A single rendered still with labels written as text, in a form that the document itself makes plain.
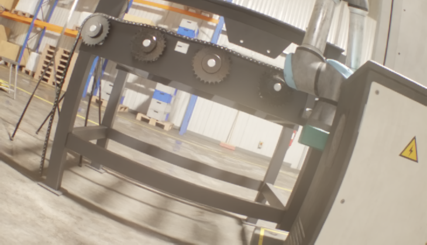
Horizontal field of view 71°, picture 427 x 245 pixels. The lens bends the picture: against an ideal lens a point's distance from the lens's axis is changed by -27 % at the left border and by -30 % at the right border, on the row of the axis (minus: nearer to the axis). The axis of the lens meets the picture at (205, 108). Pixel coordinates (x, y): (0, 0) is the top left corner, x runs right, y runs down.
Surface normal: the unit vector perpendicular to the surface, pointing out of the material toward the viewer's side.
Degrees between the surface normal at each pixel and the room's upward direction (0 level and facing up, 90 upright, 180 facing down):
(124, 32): 90
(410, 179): 90
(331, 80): 92
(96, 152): 90
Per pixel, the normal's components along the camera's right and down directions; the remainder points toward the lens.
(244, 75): -0.01, -0.02
